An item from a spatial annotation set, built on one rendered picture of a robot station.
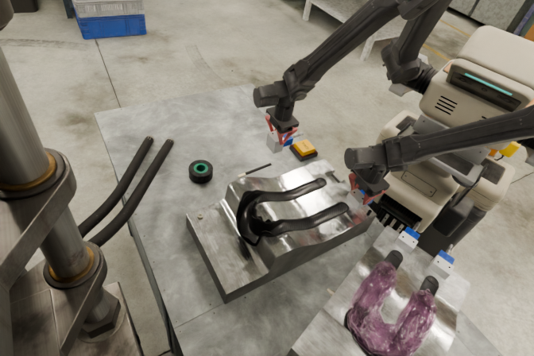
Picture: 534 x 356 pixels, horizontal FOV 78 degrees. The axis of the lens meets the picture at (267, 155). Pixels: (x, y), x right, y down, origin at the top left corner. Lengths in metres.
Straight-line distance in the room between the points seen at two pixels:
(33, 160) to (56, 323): 0.30
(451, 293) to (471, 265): 1.36
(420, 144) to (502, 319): 1.65
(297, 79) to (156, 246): 0.60
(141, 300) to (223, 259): 0.96
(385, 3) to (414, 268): 0.70
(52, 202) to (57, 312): 0.25
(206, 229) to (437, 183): 0.80
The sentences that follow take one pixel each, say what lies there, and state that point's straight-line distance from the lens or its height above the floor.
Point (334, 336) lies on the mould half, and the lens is 0.82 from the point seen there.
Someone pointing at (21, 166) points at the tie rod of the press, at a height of 1.33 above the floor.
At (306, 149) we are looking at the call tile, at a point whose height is 0.84.
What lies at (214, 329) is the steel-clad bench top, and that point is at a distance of 0.90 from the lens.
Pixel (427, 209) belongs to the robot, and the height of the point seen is 0.80.
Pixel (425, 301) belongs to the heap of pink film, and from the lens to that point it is 0.95.
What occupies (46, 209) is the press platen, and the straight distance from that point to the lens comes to 0.50.
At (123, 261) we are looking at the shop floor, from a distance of 1.93.
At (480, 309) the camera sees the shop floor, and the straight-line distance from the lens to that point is 2.29.
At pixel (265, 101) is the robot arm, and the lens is 0.94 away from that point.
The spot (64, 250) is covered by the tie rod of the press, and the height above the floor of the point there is 1.13.
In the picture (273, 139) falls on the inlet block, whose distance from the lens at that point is 1.08.
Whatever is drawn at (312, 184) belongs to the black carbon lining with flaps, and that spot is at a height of 0.88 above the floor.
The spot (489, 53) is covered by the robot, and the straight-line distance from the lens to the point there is 1.05.
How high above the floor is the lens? 1.65
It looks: 43 degrees down
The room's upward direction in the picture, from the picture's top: 12 degrees clockwise
